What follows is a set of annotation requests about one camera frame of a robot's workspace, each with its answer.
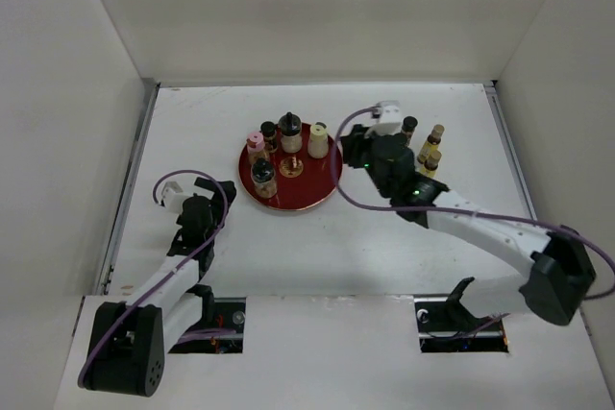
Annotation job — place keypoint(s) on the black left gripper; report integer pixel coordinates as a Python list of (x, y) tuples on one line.
[(219, 205)]

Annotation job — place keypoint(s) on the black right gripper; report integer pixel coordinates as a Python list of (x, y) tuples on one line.
[(354, 143)]

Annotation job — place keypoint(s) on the cream cap salt shaker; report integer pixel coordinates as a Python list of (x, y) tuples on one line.
[(318, 142)]

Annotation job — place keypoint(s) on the pink cap spice jar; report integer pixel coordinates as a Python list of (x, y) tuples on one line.
[(256, 148)]

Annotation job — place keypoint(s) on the black cap pepper grinder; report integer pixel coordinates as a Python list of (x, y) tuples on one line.
[(290, 126)]

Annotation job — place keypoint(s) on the black cap brown spice jar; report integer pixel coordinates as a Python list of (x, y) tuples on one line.
[(269, 132)]

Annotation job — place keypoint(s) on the short yellow oil bottle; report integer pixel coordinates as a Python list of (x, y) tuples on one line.
[(431, 164)]

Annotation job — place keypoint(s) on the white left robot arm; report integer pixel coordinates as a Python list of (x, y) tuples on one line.
[(130, 339)]

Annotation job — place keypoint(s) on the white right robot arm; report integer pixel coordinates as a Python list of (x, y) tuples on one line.
[(553, 271)]

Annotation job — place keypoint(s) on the black cap spice jar back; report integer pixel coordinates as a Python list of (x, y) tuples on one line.
[(408, 127)]

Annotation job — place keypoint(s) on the red round lacquer tray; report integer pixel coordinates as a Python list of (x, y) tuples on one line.
[(311, 187)]

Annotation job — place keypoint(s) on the tall yellow oil bottle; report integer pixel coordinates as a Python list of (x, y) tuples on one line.
[(432, 142)]

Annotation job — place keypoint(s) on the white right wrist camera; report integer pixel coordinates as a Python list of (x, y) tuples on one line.
[(388, 117)]

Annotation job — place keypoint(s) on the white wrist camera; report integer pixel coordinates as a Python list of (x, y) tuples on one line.
[(172, 197), (388, 117)]

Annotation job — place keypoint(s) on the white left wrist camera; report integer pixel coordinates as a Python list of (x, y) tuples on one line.
[(172, 197)]

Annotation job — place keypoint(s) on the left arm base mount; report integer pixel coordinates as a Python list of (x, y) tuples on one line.
[(221, 331)]

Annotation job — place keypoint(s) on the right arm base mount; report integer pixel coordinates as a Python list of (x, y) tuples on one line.
[(448, 327)]

